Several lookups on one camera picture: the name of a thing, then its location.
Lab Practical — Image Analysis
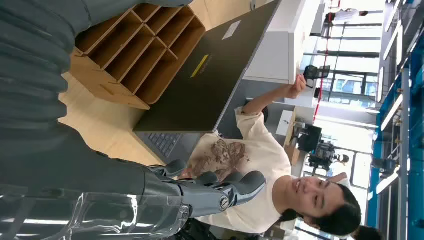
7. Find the wooden card organizer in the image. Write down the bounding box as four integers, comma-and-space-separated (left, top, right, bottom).
70, 2, 207, 111

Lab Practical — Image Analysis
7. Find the red barrier tape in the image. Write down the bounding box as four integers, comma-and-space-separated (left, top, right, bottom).
312, 0, 342, 123

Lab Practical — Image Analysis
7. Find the black office chair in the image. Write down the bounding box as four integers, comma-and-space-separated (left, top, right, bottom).
304, 65, 331, 89

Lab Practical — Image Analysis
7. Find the white drawer cabinet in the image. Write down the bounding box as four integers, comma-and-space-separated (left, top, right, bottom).
276, 110, 296, 137

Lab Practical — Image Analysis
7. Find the white counter shelf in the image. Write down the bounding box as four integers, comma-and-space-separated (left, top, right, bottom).
243, 0, 324, 85

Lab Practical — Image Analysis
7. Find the black monitor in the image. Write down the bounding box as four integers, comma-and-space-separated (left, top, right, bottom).
298, 125, 323, 153

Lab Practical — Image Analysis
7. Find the dark grey laptop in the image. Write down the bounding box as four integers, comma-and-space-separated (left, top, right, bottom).
133, 0, 282, 166

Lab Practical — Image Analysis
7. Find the black camera rig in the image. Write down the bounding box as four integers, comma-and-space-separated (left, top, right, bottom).
308, 140, 350, 171

